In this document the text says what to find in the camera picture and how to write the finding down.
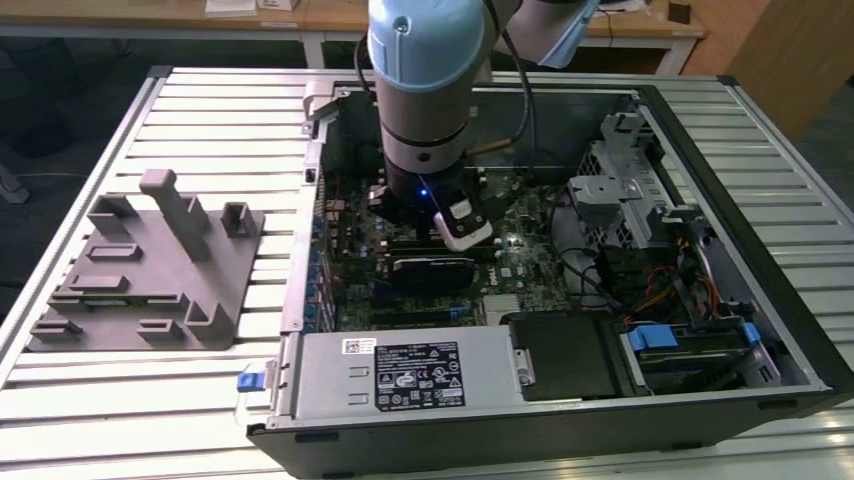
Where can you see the white box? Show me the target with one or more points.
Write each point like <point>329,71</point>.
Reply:
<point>280,4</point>

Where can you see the black expansion slot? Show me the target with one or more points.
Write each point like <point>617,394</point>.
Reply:
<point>413,317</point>

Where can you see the black plastic shroud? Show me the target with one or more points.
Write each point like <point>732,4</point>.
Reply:
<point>567,355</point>

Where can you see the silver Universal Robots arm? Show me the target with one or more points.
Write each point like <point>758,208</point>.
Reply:
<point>427,125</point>

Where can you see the wooden cabinet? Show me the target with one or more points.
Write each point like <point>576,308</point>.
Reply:
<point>787,60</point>

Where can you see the black RAM slot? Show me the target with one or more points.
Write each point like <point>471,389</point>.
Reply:
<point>409,252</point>
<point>409,242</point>
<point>489,258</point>
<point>409,247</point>

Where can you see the blue case latch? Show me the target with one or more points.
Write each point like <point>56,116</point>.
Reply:
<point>249,382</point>

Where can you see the black graphics card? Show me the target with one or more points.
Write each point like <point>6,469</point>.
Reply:
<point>433,275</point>

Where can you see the small black box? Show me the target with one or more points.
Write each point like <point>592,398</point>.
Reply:
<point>679,12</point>

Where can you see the silver power supply unit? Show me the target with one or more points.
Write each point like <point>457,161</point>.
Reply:
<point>327,380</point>

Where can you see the grey furniture foot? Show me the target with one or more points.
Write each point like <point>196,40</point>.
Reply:
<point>13,190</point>

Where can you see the white paper sheet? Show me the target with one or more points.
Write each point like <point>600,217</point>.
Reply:
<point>229,6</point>

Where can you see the small silver heatsink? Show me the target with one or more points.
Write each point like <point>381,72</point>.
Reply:
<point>501,305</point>

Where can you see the blue disk carrier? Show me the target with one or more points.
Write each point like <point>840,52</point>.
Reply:
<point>652,341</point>

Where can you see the green motherboard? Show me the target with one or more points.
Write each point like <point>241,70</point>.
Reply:
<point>527,255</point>

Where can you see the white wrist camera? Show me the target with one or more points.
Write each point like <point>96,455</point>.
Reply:
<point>467,237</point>

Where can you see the wooden desk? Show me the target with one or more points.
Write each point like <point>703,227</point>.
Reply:
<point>166,22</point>

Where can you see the black open PC case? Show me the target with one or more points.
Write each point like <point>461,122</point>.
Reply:
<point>600,440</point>

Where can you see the grey parts rack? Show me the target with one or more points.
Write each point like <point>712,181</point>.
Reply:
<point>166,290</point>

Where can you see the silver metal drive cage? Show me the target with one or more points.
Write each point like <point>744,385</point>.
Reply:
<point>603,192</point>

